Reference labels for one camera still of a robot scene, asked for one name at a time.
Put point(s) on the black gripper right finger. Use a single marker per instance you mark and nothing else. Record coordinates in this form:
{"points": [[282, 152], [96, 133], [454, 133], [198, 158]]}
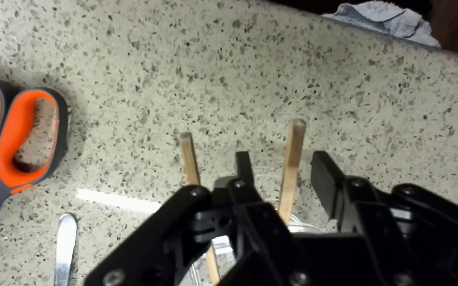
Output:
{"points": [[354, 203]]}

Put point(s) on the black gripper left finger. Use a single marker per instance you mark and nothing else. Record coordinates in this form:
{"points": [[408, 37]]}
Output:
{"points": [[263, 244]]}

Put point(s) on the wooden chopstick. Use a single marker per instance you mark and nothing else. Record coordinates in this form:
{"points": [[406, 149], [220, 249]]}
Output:
{"points": [[192, 173], [292, 163]]}

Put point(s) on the grey rag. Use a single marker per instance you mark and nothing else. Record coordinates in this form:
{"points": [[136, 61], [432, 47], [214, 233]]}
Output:
{"points": [[389, 20]]}

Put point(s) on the orange handled scissors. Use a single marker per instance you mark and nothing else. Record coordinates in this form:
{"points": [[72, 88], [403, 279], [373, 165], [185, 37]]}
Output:
{"points": [[17, 118]]}

